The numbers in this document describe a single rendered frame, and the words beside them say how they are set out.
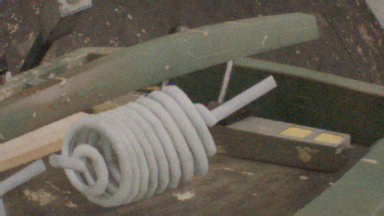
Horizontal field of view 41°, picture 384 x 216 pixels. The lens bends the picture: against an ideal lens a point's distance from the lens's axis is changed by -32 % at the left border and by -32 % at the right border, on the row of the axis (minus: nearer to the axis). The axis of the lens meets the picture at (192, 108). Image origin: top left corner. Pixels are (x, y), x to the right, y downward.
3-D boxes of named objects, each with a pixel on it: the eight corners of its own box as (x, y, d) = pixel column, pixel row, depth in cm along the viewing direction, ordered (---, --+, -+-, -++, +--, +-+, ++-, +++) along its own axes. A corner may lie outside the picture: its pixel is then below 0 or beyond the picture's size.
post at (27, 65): (10, 107, 238) (57, 17, 180) (13, 119, 237) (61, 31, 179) (2, 111, 234) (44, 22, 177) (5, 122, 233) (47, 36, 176)
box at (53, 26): (62, 8, 183) (84, -22, 169) (70, 35, 181) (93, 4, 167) (36, 18, 175) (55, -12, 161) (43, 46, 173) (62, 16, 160)
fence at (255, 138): (38, 92, 153) (37, 77, 152) (349, 159, 83) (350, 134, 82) (27, 97, 150) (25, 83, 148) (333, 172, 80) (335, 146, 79)
